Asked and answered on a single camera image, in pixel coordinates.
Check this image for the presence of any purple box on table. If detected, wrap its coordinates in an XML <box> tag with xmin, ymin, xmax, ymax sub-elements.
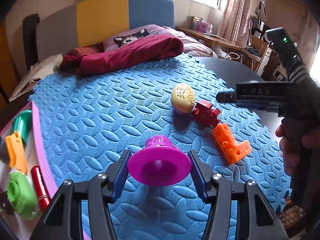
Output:
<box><xmin>191</xmin><ymin>16</ymin><xmax>213</xmax><ymax>33</ymax></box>

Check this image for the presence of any orange half-pipe plastic piece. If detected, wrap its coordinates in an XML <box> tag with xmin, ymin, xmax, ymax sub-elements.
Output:
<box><xmin>5</xmin><ymin>131</ymin><xmax>27</xmax><ymax>174</ymax></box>

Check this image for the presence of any maroon folded blanket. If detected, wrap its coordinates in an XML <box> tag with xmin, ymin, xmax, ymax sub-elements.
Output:
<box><xmin>60</xmin><ymin>34</ymin><xmax>183</xmax><ymax>76</ymax></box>

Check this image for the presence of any red plastic block piece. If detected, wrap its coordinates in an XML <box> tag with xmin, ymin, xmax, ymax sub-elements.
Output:
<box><xmin>191</xmin><ymin>99</ymin><xmax>221</xmax><ymax>128</ymax></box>

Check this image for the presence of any person's right hand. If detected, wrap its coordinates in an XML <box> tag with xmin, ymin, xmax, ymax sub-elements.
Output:
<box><xmin>275</xmin><ymin>125</ymin><xmax>320</xmax><ymax>176</ymax></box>

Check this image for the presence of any red metallic capsule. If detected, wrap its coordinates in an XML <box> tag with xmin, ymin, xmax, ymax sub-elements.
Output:
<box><xmin>31</xmin><ymin>166</ymin><xmax>51</xmax><ymax>212</ymax></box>

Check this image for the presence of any yellow perforated oval case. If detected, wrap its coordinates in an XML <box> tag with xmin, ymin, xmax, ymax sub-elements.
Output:
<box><xmin>171</xmin><ymin>83</ymin><xmax>195</xmax><ymax>114</ymax></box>

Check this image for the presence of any cluttered wooden shelf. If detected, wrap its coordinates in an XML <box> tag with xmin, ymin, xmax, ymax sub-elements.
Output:
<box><xmin>246</xmin><ymin>0</ymin><xmax>287</xmax><ymax>81</ymax></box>

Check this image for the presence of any black rolled mat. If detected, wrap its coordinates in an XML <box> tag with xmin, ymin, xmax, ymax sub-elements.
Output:
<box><xmin>22</xmin><ymin>14</ymin><xmax>40</xmax><ymax>71</ymax></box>

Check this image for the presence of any blue foam puzzle mat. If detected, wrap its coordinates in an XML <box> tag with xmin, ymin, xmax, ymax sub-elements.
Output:
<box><xmin>29</xmin><ymin>54</ymin><xmax>291</xmax><ymax>239</ymax></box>

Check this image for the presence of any pink cat print pillow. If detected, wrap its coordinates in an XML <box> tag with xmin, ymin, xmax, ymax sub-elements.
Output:
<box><xmin>103</xmin><ymin>24</ymin><xmax>173</xmax><ymax>51</ymax></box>

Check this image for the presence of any pink floral curtain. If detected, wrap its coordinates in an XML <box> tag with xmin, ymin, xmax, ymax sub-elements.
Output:
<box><xmin>217</xmin><ymin>0</ymin><xmax>251</xmax><ymax>48</ymax></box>

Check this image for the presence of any orange L-shaped block piece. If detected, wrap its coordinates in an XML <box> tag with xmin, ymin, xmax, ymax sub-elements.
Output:
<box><xmin>212</xmin><ymin>123</ymin><xmax>252</xmax><ymax>165</ymax></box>

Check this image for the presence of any wooden side table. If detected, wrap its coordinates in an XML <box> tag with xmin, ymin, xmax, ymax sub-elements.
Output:
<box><xmin>175</xmin><ymin>27</ymin><xmax>241</xmax><ymax>51</ymax></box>

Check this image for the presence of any magenta flanged plastic spool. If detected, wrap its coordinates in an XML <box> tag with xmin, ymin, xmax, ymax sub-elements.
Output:
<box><xmin>127</xmin><ymin>135</ymin><xmax>191</xmax><ymax>187</ymax></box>

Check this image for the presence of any green flanged plastic spool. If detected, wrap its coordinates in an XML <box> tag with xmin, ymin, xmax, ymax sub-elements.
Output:
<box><xmin>12</xmin><ymin>109</ymin><xmax>32</xmax><ymax>147</ymax></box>

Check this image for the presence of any grey yellow blue headboard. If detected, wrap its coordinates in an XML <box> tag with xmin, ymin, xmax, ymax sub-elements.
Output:
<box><xmin>36</xmin><ymin>0</ymin><xmax>174</xmax><ymax>61</ymax></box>

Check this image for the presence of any pink striped duvet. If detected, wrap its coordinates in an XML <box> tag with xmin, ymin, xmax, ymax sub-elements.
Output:
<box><xmin>163</xmin><ymin>26</ymin><xmax>218</xmax><ymax>58</ymax></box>

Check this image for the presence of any green white round dispenser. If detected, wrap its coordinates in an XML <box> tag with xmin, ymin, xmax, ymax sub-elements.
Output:
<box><xmin>7</xmin><ymin>170</ymin><xmax>37</xmax><ymax>220</ymax></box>

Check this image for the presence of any black grey cylinder cup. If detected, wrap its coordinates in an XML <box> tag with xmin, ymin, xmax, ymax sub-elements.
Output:
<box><xmin>0</xmin><ymin>137</ymin><xmax>11</xmax><ymax>192</ymax></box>

